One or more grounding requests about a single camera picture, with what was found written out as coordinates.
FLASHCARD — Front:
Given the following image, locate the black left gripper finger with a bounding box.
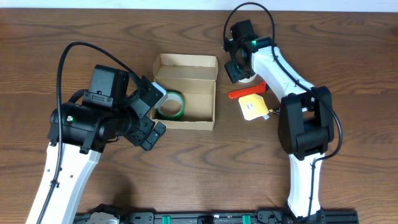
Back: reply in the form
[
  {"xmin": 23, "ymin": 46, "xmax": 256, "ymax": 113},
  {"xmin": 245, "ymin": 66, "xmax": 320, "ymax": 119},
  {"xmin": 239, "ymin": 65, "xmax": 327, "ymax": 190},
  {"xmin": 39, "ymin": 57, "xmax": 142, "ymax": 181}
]
[
  {"xmin": 153, "ymin": 121, "xmax": 166, "ymax": 136},
  {"xmin": 140, "ymin": 130, "xmax": 162, "ymax": 151}
]

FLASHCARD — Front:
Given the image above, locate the white masking tape roll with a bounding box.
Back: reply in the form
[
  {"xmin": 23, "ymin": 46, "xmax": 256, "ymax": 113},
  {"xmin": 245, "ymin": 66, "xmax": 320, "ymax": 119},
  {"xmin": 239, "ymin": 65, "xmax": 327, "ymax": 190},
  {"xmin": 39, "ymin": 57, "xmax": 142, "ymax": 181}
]
[{"xmin": 239, "ymin": 74, "xmax": 257, "ymax": 83}]

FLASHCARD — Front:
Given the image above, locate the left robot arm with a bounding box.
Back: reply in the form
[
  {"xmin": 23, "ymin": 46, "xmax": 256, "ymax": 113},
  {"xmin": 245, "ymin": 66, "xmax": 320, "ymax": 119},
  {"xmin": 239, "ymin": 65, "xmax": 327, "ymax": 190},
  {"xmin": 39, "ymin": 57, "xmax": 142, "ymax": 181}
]
[{"xmin": 27, "ymin": 65, "xmax": 167, "ymax": 223}]

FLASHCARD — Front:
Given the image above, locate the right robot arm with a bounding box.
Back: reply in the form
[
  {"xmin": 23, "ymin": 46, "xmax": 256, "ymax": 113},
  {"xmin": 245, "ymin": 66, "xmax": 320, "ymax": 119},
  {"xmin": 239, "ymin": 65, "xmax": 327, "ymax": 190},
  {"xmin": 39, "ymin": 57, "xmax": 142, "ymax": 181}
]
[{"xmin": 224, "ymin": 20, "xmax": 334, "ymax": 220}]

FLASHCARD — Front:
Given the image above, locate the small yellow spiral notepad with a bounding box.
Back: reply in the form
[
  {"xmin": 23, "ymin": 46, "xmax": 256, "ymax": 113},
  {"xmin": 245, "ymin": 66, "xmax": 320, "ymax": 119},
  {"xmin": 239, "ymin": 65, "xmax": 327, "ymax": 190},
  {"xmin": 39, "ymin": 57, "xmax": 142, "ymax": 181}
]
[{"xmin": 238, "ymin": 94, "xmax": 269, "ymax": 121}]

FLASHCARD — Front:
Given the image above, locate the open cardboard box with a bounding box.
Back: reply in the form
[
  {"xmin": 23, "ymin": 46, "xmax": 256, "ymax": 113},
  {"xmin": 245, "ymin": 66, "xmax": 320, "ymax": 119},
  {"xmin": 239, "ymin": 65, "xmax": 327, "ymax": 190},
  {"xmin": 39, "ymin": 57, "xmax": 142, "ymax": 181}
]
[{"xmin": 149, "ymin": 54, "xmax": 218, "ymax": 131}]

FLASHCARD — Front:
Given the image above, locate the correction tape dispenser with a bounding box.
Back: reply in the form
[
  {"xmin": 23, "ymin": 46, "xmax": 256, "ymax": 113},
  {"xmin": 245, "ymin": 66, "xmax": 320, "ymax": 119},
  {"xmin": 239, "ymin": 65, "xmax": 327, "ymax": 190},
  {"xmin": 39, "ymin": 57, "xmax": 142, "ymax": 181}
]
[{"xmin": 269, "ymin": 109, "xmax": 280, "ymax": 115}]

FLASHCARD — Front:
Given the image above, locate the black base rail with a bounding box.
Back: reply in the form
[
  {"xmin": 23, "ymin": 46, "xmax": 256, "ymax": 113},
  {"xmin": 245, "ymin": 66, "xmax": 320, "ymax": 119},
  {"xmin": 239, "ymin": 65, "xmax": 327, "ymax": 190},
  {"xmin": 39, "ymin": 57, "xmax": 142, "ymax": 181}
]
[{"xmin": 73, "ymin": 204, "xmax": 359, "ymax": 224}]

